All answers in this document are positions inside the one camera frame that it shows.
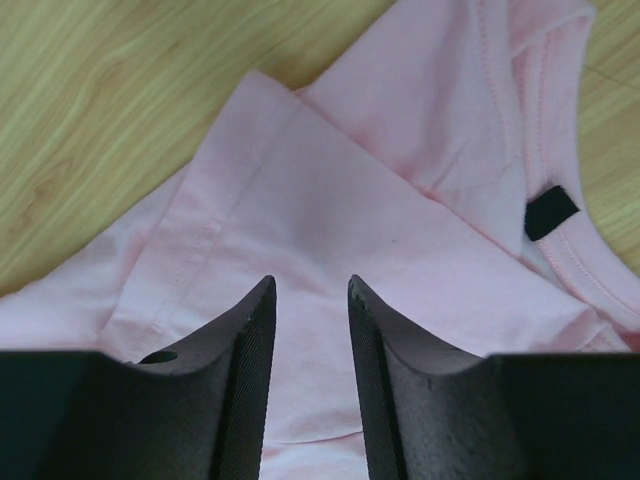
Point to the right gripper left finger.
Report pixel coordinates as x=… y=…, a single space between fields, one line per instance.
x=193 y=410

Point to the pink t shirt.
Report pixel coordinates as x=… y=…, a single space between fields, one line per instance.
x=436 y=158

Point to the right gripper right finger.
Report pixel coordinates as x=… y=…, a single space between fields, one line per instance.
x=432 y=411

